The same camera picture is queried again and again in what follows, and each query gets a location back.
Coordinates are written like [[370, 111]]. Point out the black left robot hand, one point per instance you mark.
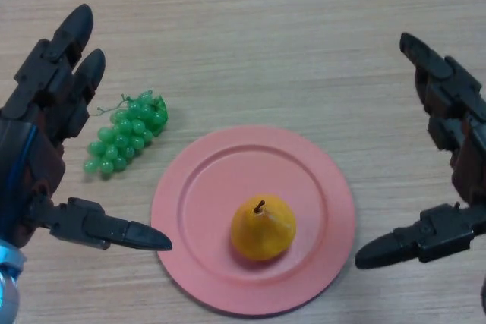
[[34, 134]]

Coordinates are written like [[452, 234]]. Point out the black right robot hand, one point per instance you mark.
[[463, 111]]

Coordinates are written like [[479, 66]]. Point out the yellow pear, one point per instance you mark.
[[262, 229]]

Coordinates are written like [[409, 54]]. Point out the pink round plate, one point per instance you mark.
[[205, 195]]

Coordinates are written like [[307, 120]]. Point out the green grape bunch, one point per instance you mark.
[[125, 134]]

